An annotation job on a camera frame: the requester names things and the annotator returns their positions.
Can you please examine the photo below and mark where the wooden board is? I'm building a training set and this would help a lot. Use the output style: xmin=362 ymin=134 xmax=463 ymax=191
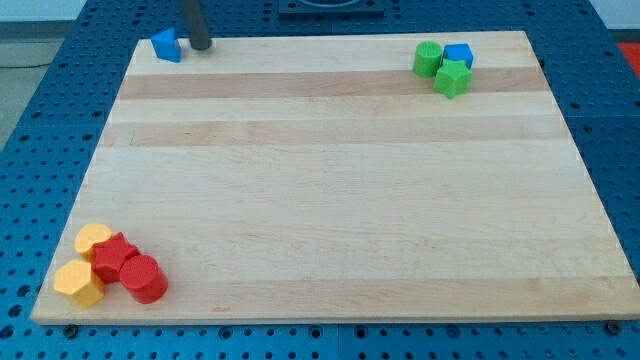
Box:
xmin=31 ymin=31 xmax=639 ymax=325

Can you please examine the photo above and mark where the red cylinder block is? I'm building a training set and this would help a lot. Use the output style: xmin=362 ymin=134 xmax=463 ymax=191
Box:
xmin=120 ymin=255 xmax=168 ymax=304

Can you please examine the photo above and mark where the red star block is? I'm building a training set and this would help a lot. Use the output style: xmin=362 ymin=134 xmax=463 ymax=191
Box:
xmin=92 ymin=232 xmax=140 ymax=284

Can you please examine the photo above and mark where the yellow cylinder block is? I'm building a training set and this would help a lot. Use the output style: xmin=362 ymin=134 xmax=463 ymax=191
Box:
xmin=74 ymin=223 xmax=113 ymax=262

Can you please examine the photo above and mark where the blue cube block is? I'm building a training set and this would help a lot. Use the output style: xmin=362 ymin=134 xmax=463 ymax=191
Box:
xmin=443 ymin=43 xmax=474 ymax=69

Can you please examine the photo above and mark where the green cylinder block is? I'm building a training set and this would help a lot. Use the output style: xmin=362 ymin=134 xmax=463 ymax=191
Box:
xmin=413 ymin=41 xmax=443 ymax=78

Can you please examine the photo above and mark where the blue triangle block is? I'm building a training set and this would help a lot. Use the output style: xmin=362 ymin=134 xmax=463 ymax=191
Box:
xmin=151 ymin=27 xmax=181 ymax=63

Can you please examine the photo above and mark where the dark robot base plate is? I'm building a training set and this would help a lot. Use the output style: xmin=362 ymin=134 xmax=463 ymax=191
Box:
xmin=277 ymin=0 xmax=385 ymax=17

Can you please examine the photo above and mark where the green star block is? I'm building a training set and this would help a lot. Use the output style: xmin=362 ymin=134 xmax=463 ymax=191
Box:
xmin=434 ymin=59 xmax=473 ymax=99

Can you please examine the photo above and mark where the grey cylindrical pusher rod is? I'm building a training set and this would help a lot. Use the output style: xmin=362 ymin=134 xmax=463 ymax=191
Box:
xmin=178 ymin=0 xmax=212 ymax=51

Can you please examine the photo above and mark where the yellow hexagon block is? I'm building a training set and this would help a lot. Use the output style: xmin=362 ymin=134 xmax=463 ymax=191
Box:
xmin=54 ymin=259 xmax=105 ymax=308

